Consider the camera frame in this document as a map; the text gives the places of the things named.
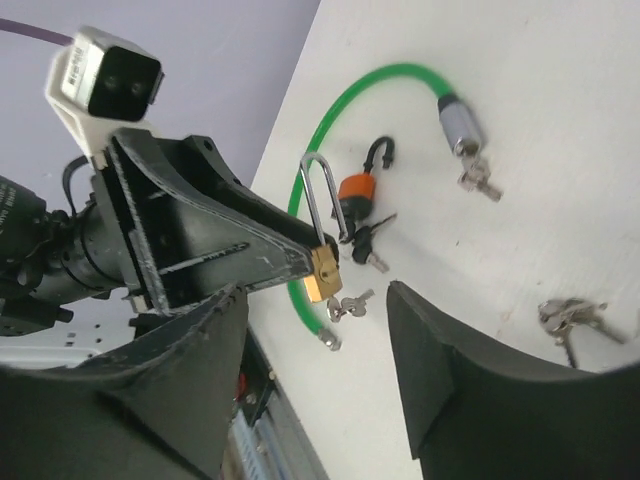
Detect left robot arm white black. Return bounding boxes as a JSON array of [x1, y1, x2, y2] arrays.
[[1, 128, 338, 336]]

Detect green cable bike lock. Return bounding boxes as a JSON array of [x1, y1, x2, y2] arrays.
[[287, 63, 482, 351]]

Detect grey slotted cable duct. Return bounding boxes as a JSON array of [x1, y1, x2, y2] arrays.
[[230, 392, 294, 480]]

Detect small silver keys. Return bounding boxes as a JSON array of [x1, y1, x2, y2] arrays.
[[537, 297, 628, 369], [326, 289, 375, 323]]

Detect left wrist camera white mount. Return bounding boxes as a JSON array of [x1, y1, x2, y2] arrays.
[[45, 25, 164, 158]]

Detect black-headed key pair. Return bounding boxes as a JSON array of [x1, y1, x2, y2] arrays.
[[351, 213, 397, 273]]

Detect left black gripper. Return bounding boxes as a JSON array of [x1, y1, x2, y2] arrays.
[[29, 128, 338, 315]]

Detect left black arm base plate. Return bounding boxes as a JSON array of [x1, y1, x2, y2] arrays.
[[234, 334, 275, 425]]

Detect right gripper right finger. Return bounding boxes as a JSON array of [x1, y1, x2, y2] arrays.
[[386, 281, 639, 479]]

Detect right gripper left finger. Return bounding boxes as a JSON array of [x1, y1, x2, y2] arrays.
[[1, 285, 248, 479]]

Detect brass padlock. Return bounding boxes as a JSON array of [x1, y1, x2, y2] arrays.
[[299, 152, 348, 303]]

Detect orange black padlock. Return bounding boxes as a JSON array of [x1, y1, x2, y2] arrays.
[[338, 135, 395, 228]]

